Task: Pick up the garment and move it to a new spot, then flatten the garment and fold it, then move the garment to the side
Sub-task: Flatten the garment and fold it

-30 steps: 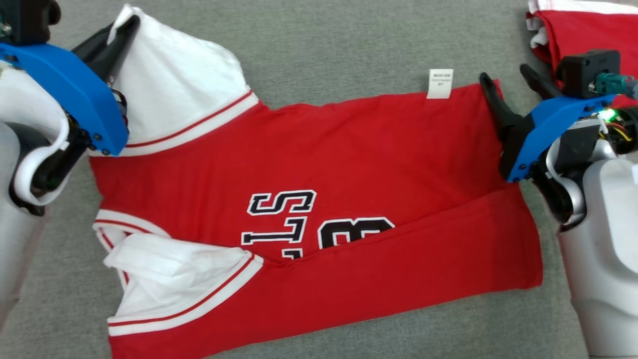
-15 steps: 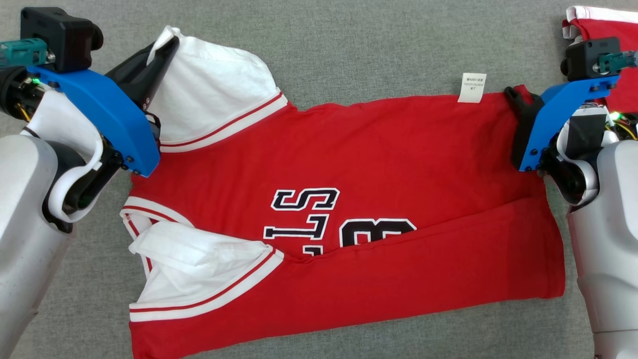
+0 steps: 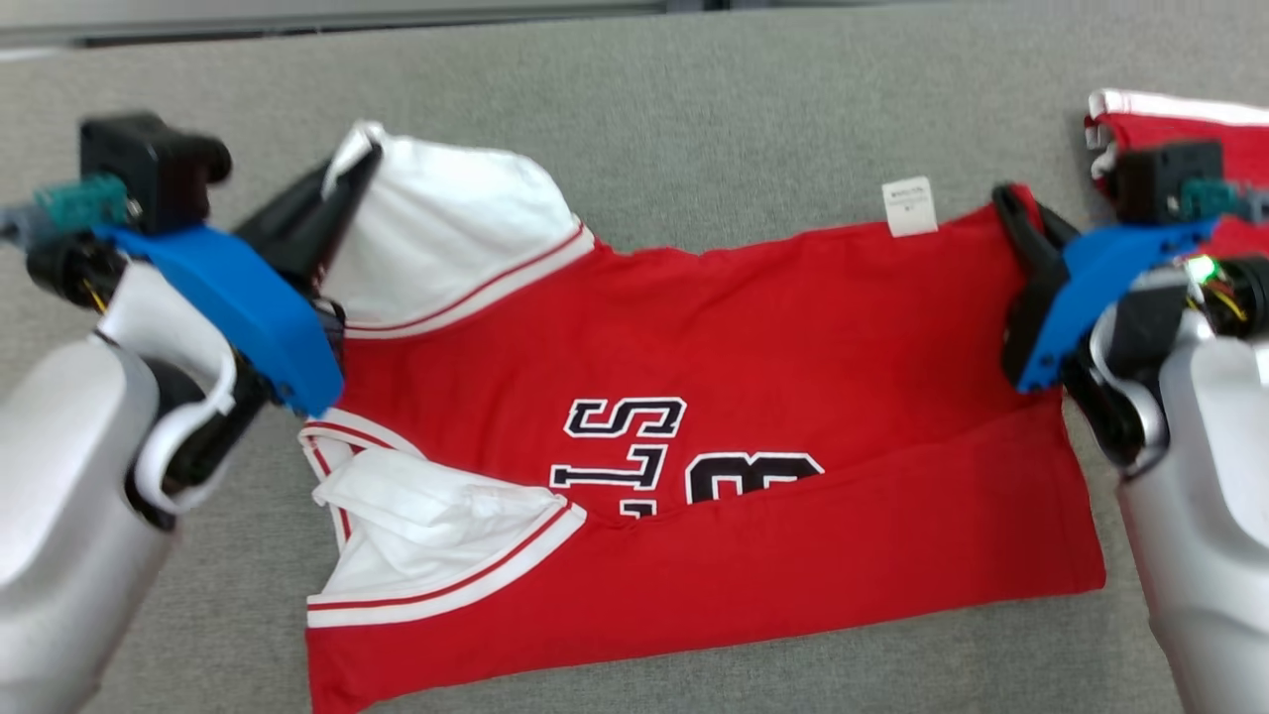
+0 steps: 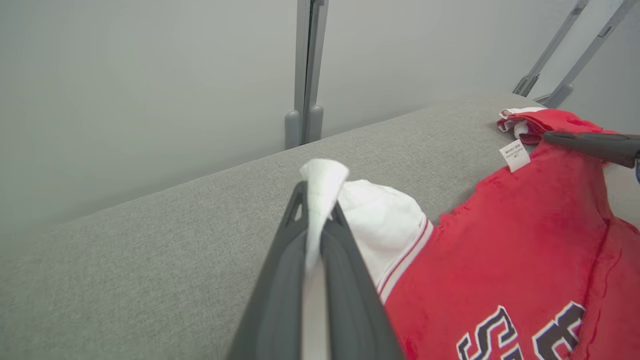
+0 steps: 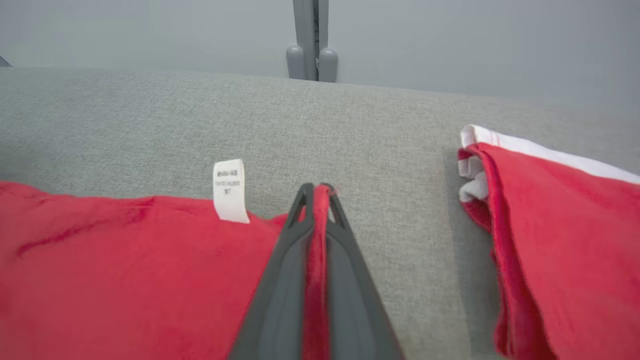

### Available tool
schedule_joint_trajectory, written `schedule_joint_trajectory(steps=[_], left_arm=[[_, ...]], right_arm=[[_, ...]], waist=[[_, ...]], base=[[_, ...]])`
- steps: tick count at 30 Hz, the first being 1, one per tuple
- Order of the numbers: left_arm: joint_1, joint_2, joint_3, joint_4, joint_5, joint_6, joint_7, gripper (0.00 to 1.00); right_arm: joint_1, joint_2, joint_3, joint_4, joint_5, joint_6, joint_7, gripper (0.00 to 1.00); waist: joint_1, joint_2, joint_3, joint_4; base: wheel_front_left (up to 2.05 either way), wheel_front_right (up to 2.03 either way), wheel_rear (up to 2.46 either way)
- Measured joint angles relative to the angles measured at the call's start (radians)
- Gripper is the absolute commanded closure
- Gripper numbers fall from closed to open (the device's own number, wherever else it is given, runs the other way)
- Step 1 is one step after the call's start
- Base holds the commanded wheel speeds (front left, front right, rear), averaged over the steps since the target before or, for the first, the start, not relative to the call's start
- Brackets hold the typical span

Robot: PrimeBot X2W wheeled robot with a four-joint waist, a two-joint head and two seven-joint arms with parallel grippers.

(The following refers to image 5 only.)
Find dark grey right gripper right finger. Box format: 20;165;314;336
320;182;407;360

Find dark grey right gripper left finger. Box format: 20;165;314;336
227;182;316;360

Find red basketball jersey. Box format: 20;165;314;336
0;158;342;360

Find red shorts with white stripe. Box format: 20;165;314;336
457;124;640;360

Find grey partition post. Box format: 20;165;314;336
285;0;340;84

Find grey fabric sofa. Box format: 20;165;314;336
0;67;640;360

